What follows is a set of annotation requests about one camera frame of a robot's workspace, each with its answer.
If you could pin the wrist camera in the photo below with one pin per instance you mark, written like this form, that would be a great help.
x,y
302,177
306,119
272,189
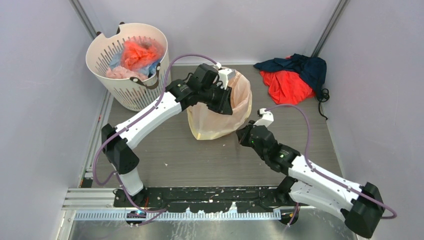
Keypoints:
x,y
225,75
266,118

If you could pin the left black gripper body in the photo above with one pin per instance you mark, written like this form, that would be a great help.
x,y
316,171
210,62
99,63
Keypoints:
x,y
215,97

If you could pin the navy blue cloth garment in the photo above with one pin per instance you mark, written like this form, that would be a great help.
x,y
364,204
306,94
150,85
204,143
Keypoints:
x,y
312,70

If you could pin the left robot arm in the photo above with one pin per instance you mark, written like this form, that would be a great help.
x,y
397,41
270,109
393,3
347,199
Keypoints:
x,y
207,84

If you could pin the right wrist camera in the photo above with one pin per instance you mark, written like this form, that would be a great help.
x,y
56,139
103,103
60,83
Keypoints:
x,y
266,118

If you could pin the pink plastic trash bag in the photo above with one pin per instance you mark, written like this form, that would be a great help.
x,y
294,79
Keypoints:
x,y
120,72

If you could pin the white slotted laundry basket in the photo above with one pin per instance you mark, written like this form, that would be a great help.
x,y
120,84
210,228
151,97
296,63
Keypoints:
x,y
132,95

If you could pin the red plastic trash bag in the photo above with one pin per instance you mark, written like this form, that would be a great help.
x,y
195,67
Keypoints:
x,y
140,51

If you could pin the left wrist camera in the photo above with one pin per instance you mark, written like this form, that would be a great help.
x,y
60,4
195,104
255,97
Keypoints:
x,y
225,75

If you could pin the red cloth garment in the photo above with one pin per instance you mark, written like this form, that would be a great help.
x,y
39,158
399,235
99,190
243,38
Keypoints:
x,y
286,87

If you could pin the aluminium rail frame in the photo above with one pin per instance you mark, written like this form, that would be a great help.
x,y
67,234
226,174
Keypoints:
x,y
103,198

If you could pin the blue plastic trash bag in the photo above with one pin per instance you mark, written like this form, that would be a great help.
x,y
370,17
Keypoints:
x,y
148,70

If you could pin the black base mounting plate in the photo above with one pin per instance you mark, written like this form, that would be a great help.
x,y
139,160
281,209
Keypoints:
x,y
212,199

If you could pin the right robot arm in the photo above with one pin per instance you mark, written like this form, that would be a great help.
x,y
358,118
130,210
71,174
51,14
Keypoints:
x,y
307,183

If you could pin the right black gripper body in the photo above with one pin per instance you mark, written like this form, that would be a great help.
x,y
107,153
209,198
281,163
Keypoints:
x,y
246,139

